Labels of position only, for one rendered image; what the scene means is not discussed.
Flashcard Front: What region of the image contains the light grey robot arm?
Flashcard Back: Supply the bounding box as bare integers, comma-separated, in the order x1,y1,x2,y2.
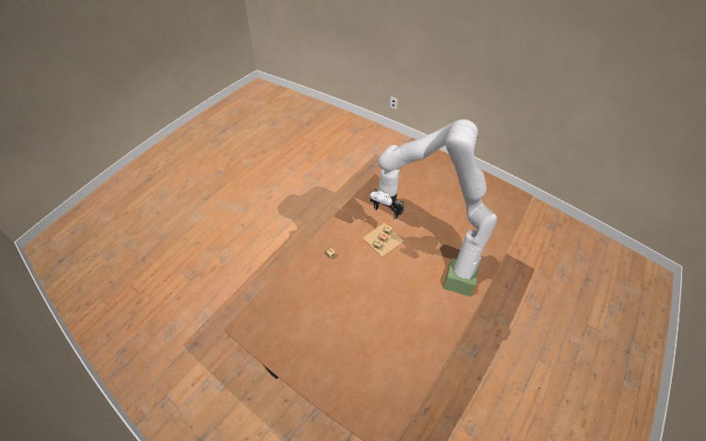
370,119,497,279

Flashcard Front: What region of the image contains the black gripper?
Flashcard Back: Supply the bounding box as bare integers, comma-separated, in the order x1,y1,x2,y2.
370,189,404,219

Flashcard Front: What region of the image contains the tan flat mat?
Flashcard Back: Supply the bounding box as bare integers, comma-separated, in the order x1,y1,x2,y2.
362,223,404,257

